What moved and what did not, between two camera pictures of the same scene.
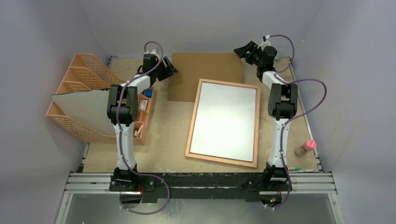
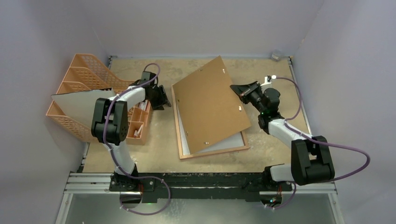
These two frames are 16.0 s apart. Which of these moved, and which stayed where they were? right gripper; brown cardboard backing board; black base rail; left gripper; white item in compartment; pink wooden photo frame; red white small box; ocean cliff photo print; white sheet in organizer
Moved: right gripper; ocean cliff photo print; left gripper; brown cardboard backing board; pink wooden photo frame
Stayed: white item in compartment; red white small box; black base rail; white sheet in organizer
